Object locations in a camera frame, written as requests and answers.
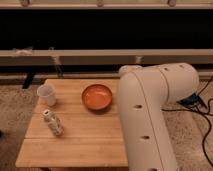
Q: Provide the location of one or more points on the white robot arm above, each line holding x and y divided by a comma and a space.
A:
141, 93

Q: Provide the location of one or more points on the orange bowl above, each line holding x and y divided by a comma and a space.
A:
96, 97

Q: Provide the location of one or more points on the white plastic cup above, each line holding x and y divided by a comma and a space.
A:
47, 94

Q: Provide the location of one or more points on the patterned lying bottle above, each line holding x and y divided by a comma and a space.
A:
53, 122

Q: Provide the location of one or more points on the grey metal rail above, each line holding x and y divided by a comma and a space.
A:
104, 57

